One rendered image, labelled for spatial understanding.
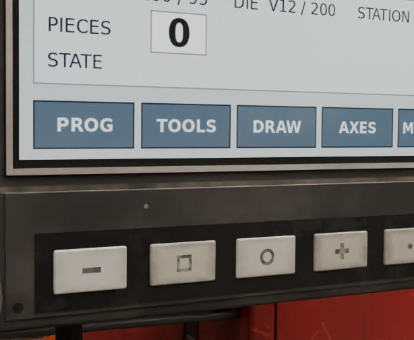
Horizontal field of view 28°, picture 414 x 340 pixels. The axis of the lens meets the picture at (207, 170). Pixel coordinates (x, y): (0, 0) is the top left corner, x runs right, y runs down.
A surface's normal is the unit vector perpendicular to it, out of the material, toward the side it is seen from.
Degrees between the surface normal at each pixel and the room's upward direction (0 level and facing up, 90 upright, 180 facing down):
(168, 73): 90
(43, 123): 90
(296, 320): 90
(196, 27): 90
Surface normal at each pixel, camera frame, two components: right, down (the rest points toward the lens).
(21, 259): 0.47, 0.05
